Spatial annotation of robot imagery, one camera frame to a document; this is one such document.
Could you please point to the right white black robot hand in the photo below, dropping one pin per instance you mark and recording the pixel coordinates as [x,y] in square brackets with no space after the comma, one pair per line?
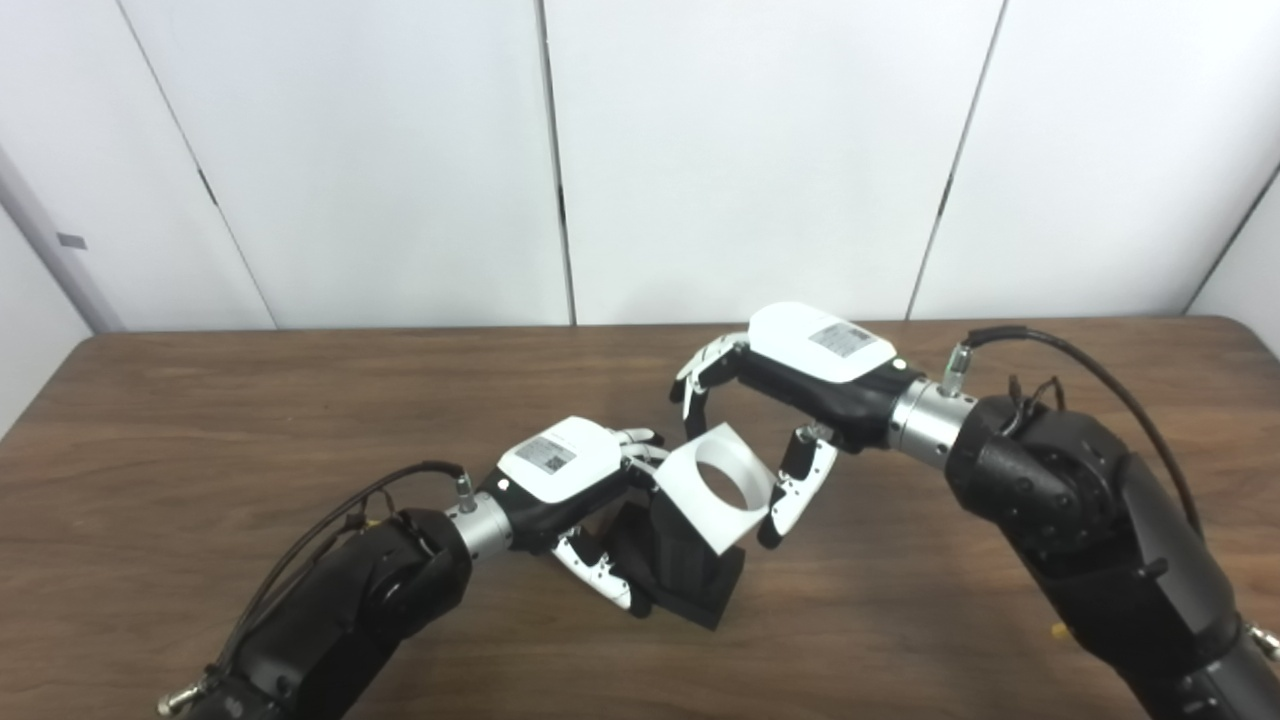
[820,360]

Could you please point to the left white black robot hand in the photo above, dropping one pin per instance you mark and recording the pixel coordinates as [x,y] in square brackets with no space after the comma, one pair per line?
[560,465]

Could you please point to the white square piece with hole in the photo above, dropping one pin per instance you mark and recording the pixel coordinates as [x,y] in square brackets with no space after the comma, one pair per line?
[690,500]

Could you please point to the black cylinder peg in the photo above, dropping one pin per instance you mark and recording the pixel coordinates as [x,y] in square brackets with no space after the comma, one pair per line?
[690,580]

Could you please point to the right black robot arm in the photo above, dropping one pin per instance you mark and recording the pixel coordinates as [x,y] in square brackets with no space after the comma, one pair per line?
[1090,520]

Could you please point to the small grey wall tag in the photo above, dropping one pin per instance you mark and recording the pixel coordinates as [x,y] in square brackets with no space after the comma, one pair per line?
[72,241]

